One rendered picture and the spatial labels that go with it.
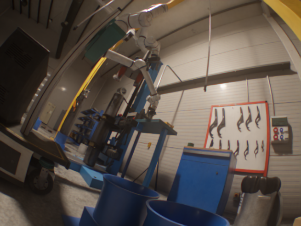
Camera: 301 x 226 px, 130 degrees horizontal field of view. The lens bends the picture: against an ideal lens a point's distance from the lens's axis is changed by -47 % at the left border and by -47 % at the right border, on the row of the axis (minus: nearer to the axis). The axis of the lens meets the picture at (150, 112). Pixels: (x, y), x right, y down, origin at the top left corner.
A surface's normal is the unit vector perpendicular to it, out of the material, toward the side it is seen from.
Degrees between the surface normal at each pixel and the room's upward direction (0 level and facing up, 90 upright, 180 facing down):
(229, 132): 90
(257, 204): 93
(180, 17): 173
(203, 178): 90
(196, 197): 90
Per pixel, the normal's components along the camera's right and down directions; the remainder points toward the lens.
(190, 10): -0.40, 0.80
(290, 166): -0.65, -0.50
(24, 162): 0.71, -0.04
